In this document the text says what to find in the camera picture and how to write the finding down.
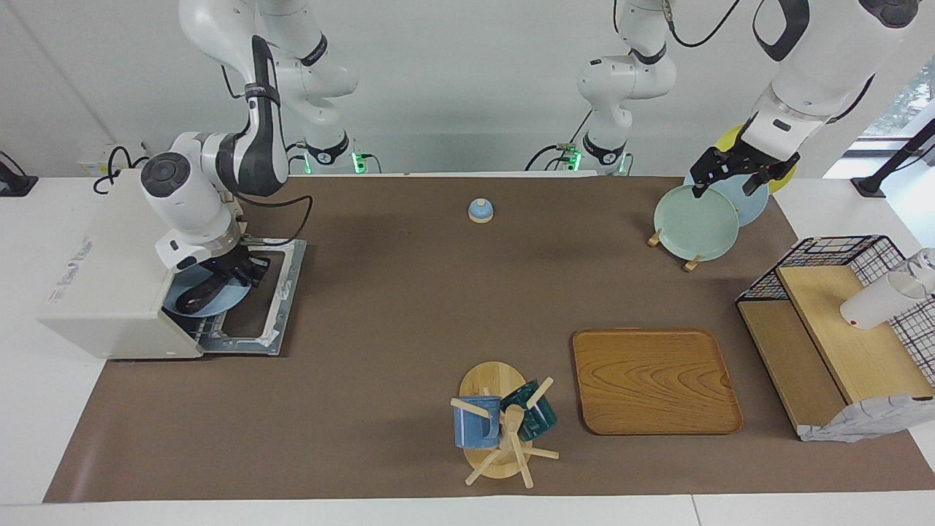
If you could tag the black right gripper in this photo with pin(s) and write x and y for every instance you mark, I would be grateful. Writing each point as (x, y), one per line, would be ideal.
(234, 264)

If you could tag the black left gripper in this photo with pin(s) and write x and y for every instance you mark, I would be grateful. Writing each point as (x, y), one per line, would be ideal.
(745, 159)

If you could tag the light blue ridged plate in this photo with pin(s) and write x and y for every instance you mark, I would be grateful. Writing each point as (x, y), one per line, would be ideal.
(223, 303)

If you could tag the dark purple eggplant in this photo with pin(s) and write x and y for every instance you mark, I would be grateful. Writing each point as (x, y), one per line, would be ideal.
(196, 302)

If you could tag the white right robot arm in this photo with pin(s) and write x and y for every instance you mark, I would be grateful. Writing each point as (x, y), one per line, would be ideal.
(182, 197)

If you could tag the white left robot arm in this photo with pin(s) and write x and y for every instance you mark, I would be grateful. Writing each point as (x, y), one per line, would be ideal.
(825, 58)

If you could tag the cream toaster oven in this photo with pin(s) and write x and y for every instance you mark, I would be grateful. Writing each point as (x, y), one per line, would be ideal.
(102, 277)

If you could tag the light blue smooth plate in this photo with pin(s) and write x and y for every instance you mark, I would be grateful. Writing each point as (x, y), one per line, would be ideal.
(752, 208)

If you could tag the yellow plate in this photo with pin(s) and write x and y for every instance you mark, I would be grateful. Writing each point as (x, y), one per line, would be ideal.
(729, 137)

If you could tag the pale green plate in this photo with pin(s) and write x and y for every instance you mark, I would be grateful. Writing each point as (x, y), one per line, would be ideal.
(694, 223)

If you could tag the wooden plate rack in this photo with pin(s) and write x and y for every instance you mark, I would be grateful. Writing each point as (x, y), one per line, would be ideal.
(654, 238)

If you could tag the brown table mat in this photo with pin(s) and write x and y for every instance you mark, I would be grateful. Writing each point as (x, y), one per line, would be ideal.
(402, 307)

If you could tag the white plastic cup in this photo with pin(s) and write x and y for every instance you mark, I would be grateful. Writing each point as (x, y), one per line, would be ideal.
(873, 303)

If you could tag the window pane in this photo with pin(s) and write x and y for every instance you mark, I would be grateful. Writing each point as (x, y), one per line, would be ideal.
(906, 102)

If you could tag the wooden two-tier shelf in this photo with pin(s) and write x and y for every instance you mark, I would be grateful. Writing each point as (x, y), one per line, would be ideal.
(855, 343)

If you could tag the clear glass cup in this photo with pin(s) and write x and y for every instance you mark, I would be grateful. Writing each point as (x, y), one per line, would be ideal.
(924, 261)

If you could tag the wooden serving tray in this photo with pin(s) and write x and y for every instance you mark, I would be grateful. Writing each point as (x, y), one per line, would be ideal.
(654, 383)

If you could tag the small blue white bell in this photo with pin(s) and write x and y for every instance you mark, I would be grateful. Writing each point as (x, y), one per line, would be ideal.
(481, 212)

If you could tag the wooden mug tree stand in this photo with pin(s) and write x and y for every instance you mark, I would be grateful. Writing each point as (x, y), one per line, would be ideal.
(493, 380)

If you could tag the grey white checked cloth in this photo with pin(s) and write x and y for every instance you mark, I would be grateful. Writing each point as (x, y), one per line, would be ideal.
(862, 424)

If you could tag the blue mug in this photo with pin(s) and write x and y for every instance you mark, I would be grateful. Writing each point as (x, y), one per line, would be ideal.
(475, 427)

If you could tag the dark green mug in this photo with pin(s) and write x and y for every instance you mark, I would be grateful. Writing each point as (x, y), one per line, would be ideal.
(539, 420)

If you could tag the black camera stand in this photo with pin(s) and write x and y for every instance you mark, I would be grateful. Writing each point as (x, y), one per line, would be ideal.
(895, 157)
(14, 184)

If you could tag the white wall socket box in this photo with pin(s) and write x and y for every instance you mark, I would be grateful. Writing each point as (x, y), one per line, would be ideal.
(91, 157)

